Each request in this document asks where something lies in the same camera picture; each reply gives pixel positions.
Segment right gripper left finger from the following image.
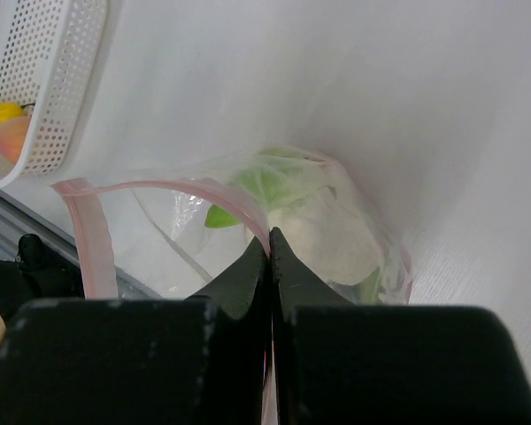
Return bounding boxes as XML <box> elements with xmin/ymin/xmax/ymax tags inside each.
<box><xmin>0</xmin><ymin>241</ymin><xmax>271</xmax><ymax>424</ymax></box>

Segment white green toy cabbage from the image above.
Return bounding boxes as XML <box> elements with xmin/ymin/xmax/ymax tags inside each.
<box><xmin>207</xmin><ymin>146</ymin><xmax>404</xmax><ymax>305</ymax></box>

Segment clear zip top bag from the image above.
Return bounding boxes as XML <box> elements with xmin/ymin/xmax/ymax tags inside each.
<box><xmin>50</xmin><ymin>145</ymin><xmax>415</xmax><ymax>425</ymax></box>

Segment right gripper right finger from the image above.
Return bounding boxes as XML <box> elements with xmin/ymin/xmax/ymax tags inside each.
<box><xmin>270</xmin><ymin>229</ymin><xmax>531</xmax><ymax>424</ymax></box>

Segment orange toy peach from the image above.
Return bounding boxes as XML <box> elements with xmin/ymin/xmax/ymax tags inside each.
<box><xmin>0</xmin><ymin>116</ymin><xmax>31</xmax><ymax>164</ymax></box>

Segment white perforated plastic basket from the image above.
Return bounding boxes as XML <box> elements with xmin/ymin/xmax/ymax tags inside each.
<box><xmin>0</xmin><ymin>1</ymin><xmax>108</xmax><ymax>189</ymax></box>

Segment aluminium mounting rail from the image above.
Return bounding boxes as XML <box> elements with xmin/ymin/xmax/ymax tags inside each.
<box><xmin>0</xmin><ymin>191</ymin><xmax>83</xmax><ymax>297</ymax></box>

